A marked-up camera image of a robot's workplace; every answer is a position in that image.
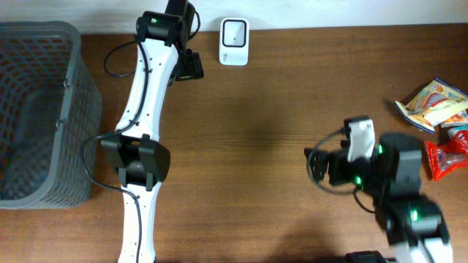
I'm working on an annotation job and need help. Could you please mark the red snack packet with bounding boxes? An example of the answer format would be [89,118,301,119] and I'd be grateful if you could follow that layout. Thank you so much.
[424,130,467,181]

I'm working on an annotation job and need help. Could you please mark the yellow chip bag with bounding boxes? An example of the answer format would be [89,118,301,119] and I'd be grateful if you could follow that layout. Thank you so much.
[394,77,467,134]

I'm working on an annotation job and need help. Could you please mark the teal tissue pack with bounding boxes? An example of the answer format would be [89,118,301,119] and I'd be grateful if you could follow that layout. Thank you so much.
[448,125,468,139]

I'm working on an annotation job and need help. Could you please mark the orange small box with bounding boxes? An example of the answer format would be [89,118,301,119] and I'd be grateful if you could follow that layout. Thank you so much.
[440,110,468,128]

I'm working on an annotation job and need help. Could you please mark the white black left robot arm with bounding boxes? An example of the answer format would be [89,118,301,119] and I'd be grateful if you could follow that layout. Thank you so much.
[101,12,203,262]

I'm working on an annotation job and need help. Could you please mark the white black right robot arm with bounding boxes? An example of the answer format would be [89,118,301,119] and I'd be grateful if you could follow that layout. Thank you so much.
[304,133,453,262]

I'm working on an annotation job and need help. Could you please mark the white barcode scanner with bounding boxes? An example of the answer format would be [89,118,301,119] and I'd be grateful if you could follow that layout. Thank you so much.
[219,18,250,66]

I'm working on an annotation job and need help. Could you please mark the grey plastic mesh basket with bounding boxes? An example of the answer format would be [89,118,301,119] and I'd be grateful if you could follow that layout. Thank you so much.
[1,21,102,210]

